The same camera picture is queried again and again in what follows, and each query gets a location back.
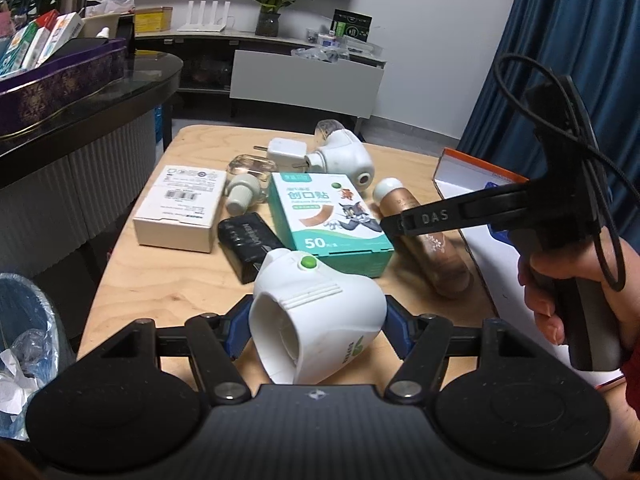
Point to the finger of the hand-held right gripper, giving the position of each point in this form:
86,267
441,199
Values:
430,217

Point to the clear plastic container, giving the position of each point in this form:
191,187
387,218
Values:
365,49
320,37

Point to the green bandage box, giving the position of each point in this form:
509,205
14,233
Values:
320,215

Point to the yellow box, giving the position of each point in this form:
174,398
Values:
152,22

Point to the blue trash bin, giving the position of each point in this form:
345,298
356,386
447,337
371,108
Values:
30,300

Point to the purple patterned box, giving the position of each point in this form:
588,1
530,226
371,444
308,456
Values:
60,85

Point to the white orange carton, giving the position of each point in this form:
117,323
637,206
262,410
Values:
62,35

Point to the blue bottle pack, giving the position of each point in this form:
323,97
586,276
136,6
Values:
157,125

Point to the white power adapter box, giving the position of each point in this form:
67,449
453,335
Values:
180,200

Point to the blue curtain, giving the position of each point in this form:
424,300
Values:
550,60

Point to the white plastic bag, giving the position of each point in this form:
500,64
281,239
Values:
117,4

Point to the teal white carton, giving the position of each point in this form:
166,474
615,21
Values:
15,50

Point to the dark glass-top ribbed table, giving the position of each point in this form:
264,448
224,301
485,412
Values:
125,85

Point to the red white carton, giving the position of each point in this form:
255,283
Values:
40,35

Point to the person's right hand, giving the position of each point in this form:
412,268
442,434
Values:
620,300

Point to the gold spray bottle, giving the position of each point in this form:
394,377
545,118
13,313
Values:
445,265

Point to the clear white-capped refill bottle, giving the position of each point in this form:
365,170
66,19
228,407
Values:
242,192

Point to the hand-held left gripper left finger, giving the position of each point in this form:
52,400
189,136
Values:
239,330

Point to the crumpled clear plastic bag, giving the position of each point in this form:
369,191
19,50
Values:
320,54

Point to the white TV cabinet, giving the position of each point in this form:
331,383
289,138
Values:
305,85

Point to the beige bowl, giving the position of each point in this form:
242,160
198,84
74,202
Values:
100,21

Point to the crumpled white trash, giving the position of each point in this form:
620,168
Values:
17,385

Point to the white router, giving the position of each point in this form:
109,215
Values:
200,27

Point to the white charger plug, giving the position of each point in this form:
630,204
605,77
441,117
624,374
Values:
285,152

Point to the white plug-in vaporizer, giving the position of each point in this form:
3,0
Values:
340,157

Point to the black charger plug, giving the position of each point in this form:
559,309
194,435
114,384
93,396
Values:
247,242

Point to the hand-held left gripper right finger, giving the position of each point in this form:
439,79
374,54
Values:
395,327

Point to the white green-button mosquito heater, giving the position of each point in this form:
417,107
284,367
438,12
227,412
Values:
320,320

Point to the black green box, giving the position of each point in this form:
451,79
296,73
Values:
350,25

